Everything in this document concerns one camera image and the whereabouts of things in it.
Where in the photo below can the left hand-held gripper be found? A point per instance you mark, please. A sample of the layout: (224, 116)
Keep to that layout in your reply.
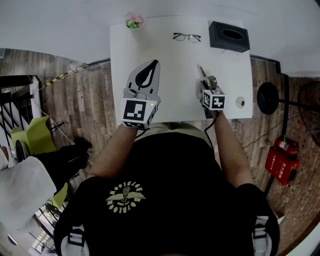
(133, 111)

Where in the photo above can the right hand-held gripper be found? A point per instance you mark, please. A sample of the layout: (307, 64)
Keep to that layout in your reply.
(215, 100)

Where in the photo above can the person's right forearm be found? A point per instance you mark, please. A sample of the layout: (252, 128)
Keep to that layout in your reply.
(232, 155)

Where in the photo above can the person's left forearm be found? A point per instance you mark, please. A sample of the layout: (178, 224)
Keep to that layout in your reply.
(110, 152)

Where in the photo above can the white table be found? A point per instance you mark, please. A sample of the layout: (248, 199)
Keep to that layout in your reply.
(180, 65)

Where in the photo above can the black tissue box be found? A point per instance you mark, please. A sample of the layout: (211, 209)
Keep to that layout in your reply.
(225, 42)

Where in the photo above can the black rimmed glasses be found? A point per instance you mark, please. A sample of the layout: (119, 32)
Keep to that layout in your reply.
(187, 37)

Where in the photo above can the person's khaki trousers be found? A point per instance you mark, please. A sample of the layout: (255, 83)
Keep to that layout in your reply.
(175, 128)

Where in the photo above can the white vase with plant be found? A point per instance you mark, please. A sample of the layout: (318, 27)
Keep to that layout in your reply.
(133, 23)

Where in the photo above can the black standing fan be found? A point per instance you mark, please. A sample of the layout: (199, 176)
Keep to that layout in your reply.
(267, 98)

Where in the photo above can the clear plastic bottle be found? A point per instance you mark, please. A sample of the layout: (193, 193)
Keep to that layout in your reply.
(75, 66)

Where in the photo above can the yellow black striped tape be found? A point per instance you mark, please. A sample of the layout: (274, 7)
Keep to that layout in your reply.
(62, 75)

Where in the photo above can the red fire extinguisher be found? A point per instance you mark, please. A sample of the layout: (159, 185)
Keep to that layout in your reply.
(286, 145)

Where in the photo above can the red fire extinguisher box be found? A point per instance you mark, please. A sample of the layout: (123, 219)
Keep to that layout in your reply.
(280, 167)

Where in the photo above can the green chair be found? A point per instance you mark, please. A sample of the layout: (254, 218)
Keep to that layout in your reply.
(37, 135)

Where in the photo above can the person's black printed t-shirt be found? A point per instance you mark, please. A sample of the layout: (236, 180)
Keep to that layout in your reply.
(175, 205)

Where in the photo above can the black metal railing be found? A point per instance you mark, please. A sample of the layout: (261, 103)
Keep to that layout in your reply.
(15, 81)

